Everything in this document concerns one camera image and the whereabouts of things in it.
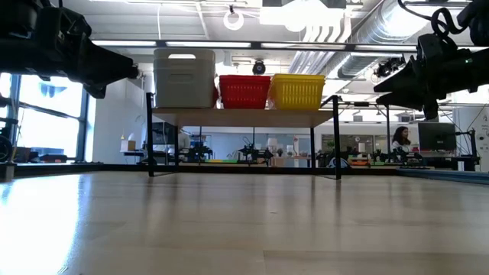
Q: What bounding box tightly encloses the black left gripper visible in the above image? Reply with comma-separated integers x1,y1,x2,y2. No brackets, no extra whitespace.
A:
37,6,140,100

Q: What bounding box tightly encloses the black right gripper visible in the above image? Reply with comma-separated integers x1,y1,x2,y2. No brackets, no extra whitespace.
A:
373,33,479,120

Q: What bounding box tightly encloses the wooden shelf with black legs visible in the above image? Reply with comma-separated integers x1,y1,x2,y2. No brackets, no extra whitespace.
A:
145,91,342,180

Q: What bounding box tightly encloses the person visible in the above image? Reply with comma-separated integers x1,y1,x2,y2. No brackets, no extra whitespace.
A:
176,129,191,152
390,125,413,154

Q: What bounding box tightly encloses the black computer monitor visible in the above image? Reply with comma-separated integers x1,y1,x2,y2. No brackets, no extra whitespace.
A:
417,121,458,152

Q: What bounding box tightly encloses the long linear ceiling light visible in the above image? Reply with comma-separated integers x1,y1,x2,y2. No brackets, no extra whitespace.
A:
91,37,419,53

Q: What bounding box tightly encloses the silver ventilation duct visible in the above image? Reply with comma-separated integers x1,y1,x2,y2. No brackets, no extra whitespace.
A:
335,0,421,79

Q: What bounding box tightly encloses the large window with dark frame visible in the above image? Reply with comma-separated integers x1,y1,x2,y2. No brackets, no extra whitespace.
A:
0,72,92,163

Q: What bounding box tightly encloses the black aluminium table frame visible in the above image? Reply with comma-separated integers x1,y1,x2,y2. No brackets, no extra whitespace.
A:
0,160,489,187

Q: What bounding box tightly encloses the white ring lamp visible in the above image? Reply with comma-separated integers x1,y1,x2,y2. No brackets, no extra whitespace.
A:
222,9,245,32

